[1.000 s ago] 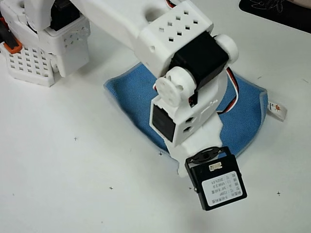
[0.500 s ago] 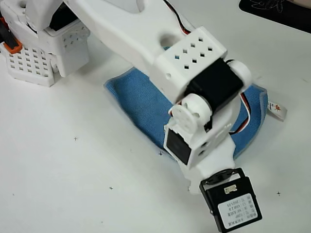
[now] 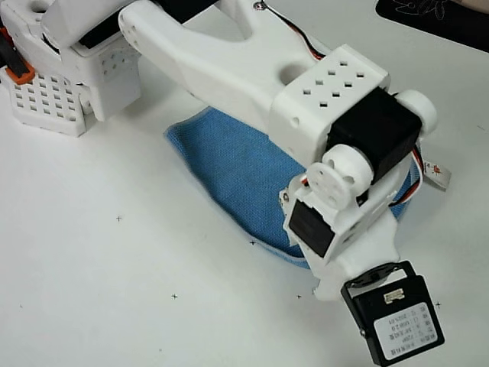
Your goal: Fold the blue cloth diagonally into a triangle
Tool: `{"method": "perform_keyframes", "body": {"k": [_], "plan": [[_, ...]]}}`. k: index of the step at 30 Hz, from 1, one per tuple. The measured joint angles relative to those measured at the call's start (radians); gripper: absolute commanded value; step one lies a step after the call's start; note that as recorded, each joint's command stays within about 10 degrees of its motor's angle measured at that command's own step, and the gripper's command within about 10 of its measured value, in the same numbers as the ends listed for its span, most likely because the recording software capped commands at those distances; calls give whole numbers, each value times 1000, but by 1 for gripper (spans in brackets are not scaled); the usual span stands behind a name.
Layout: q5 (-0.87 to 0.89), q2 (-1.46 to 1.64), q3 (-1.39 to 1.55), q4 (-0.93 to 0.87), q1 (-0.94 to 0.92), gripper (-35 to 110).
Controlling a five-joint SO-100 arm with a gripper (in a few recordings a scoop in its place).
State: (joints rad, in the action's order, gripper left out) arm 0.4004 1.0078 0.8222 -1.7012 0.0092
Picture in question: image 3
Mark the blue microfibre cloth white tag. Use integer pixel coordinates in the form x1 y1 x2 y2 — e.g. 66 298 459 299
163 108 454 271

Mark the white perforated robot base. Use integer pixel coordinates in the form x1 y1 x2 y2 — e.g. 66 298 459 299
0 67 87 138

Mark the black mat with line drawing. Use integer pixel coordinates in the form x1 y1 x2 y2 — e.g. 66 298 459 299
374 0 489 54

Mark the orange and black clamp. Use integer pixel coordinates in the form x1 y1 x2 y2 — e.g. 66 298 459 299
0 27 35 85

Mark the red black white servo cable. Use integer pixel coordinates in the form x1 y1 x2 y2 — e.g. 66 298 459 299
254 0 427 209

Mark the black camera module box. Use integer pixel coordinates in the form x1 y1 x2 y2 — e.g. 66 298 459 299
339 260 446 367

